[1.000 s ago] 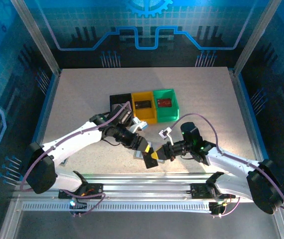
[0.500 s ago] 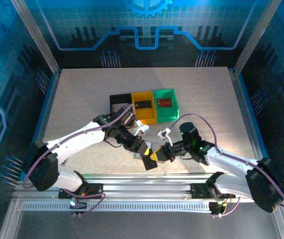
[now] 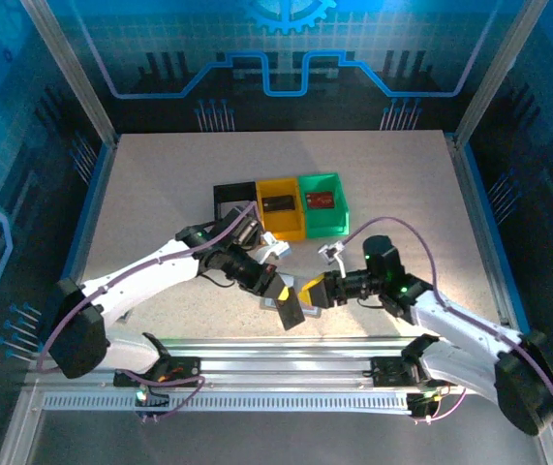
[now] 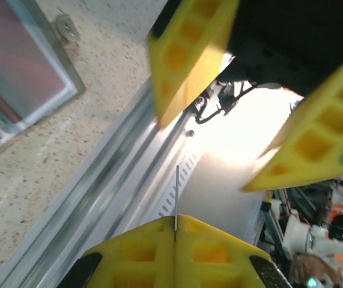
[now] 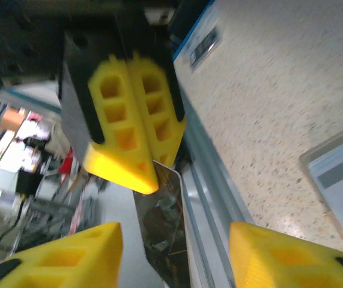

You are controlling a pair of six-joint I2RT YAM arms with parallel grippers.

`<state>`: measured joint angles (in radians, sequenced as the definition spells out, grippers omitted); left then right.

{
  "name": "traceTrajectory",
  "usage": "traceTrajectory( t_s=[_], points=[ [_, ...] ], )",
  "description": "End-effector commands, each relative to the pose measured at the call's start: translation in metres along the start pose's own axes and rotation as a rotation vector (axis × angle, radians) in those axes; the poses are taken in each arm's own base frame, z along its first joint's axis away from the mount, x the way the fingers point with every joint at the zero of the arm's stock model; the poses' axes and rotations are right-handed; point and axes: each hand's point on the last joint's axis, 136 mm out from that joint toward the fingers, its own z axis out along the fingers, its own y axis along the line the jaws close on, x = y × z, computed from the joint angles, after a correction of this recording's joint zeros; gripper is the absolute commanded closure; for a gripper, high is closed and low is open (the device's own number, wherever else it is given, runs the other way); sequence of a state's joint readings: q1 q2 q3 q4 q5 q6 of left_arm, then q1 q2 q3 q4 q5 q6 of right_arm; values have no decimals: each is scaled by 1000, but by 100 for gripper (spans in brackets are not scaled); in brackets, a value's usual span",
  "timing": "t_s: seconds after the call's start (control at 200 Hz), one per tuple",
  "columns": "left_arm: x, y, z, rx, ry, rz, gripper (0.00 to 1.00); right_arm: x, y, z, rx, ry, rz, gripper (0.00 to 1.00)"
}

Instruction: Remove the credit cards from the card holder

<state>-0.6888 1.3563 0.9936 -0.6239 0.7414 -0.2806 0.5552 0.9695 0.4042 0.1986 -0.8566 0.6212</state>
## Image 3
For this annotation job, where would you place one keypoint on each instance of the yellow plastic bin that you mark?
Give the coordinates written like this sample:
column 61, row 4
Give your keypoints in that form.
column 283, row 225

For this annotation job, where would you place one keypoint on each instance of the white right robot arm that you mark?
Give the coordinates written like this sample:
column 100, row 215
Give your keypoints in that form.
column 460, row 319

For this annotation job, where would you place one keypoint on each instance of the green plastic bin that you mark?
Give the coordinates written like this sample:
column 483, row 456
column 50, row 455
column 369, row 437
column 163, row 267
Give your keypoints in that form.
column 327, row 223

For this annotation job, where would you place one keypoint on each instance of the black card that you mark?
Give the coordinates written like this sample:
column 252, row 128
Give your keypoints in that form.
column 278, row 203
column 291, row 312

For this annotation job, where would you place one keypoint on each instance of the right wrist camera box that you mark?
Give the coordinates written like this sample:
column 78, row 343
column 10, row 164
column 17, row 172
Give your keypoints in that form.
column 330, row 251

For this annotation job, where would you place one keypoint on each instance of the black plastic bin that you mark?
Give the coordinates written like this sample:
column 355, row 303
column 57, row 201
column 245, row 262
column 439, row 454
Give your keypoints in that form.
column 232, row 191

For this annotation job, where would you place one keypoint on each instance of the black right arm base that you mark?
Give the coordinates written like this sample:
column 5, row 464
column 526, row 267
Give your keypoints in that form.
column 392, row 370

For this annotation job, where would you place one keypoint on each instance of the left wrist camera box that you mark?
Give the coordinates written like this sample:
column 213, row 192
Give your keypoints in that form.
column 272, row 247

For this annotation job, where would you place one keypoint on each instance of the red VIP card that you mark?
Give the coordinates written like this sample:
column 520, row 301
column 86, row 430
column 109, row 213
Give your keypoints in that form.
column 322, row 200

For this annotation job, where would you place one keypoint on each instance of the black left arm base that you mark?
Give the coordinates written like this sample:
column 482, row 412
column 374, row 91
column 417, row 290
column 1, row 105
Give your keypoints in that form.
column 186, row 370

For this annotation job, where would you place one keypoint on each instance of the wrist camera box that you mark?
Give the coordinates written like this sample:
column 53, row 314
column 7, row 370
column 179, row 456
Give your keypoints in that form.
column 330, row 251
column 272, row 247

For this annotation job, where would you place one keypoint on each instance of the small controller board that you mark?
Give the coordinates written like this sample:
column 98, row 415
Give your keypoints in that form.
column 421, row 404
column 146, row 398

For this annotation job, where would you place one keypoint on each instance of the aluminium frame post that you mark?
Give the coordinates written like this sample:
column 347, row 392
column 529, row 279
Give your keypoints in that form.
column 70, row 72
column 499, row 72

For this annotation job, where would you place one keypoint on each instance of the aluminium mounting rail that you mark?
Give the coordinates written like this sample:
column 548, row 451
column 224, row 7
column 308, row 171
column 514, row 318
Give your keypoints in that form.
column 281, row 363

